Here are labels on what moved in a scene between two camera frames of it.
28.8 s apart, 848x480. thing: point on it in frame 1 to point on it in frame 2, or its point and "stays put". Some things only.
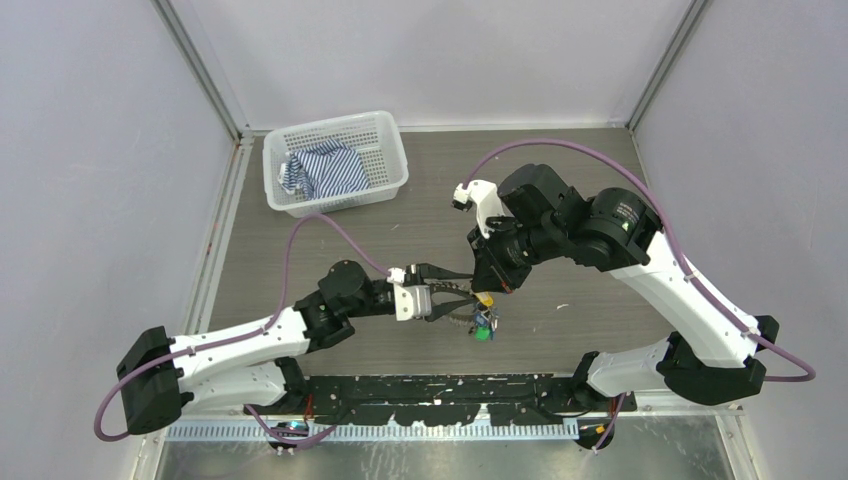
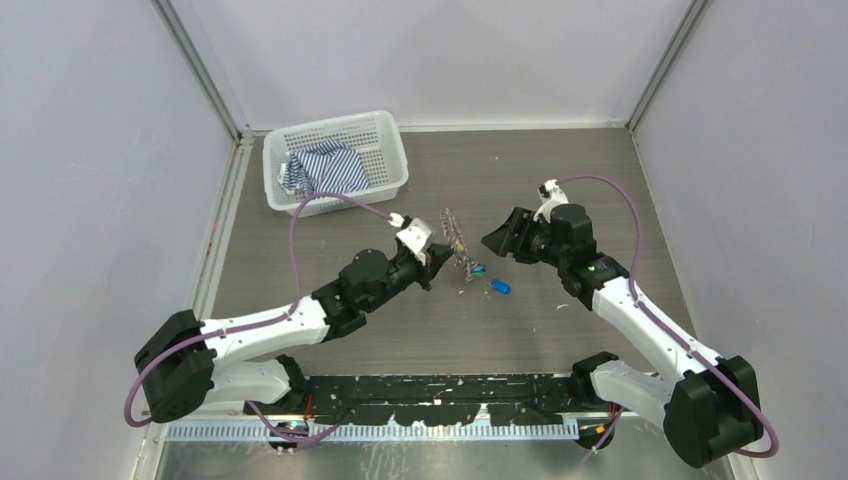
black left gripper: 441,308 to 436,255
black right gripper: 489,270 to 519,222
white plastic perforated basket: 334,164 stays put
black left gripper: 441,400 stays put
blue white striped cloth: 325,170 stays put
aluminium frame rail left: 241,148 stays put
